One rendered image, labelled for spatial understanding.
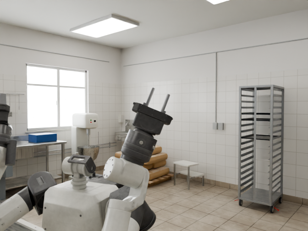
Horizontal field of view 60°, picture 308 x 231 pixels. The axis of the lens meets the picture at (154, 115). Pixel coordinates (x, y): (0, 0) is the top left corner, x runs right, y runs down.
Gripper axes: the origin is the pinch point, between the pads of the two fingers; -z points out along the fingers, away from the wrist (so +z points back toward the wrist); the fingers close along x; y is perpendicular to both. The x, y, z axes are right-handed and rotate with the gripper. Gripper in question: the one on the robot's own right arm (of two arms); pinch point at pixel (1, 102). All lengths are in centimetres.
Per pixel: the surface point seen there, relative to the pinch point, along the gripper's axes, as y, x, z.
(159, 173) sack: -300, -318, -33
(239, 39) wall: -363, -112, -230
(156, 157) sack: -289, -307, -60
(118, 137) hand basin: -276, -438, -141
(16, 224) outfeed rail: -16, -53, 46
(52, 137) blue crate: -109, -372, -109
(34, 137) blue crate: -77, -372, -106
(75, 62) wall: -155, -380, -287
